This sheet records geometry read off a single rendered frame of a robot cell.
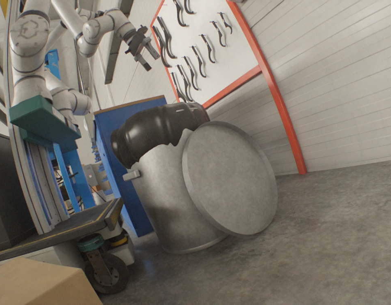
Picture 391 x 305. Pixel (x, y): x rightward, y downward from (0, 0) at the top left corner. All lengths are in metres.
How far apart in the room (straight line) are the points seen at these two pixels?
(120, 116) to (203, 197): 0.98
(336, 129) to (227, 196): 0.88
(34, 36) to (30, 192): 0.62
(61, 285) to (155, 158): 0.65
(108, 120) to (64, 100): 0.37
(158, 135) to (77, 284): 0.65
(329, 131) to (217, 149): 0.82
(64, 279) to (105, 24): 0.92
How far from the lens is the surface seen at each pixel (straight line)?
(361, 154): 1.45
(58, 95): 1.40
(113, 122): 1.56
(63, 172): 2.29
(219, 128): 1.05
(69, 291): 0.42
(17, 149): 1.06
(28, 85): 0.94
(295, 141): 1.59
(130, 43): 1.04
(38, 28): 0.86
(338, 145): 1.48
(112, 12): 1.08
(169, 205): 0.92
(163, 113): 0.88
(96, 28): 0.98
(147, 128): 0.88
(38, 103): 0.86
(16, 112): 0.90
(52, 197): 1.25
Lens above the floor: 0.43
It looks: level
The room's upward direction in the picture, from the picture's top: 20 degrees counter-clockwise
